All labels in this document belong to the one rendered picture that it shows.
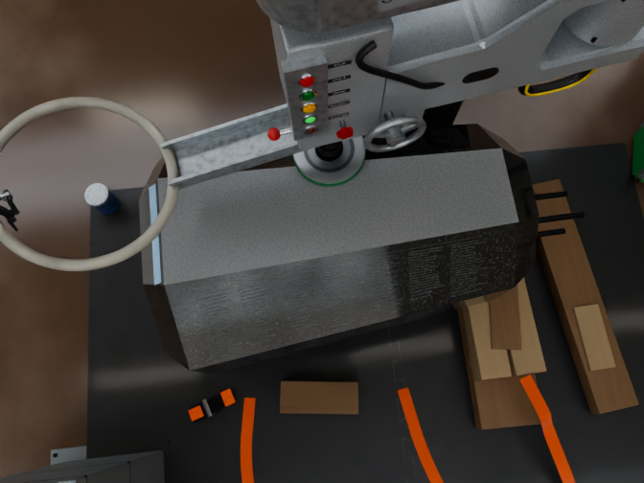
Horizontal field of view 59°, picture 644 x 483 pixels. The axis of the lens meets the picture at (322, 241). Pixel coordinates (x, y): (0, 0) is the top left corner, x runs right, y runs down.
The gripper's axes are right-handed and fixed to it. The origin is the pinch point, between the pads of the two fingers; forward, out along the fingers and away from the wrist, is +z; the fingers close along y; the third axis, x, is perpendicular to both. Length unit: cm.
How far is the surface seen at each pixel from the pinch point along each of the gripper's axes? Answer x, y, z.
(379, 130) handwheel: -45, 77, -47
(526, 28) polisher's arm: -50, 103, -71
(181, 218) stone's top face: -20.7, 40.9, 7.0
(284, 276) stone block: -52, 55, 5
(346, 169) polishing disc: -38, 86, -8
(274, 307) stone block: -57, 49, 13
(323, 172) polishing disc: -35, 80, -6
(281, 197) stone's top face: -33, 67, 0
